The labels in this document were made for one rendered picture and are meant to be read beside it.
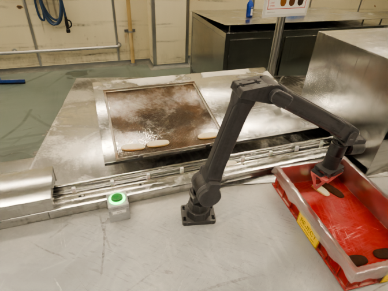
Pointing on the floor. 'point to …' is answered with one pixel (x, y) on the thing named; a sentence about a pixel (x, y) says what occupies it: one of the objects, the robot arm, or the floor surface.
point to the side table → (171, 249)
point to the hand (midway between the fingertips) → (321, 183)
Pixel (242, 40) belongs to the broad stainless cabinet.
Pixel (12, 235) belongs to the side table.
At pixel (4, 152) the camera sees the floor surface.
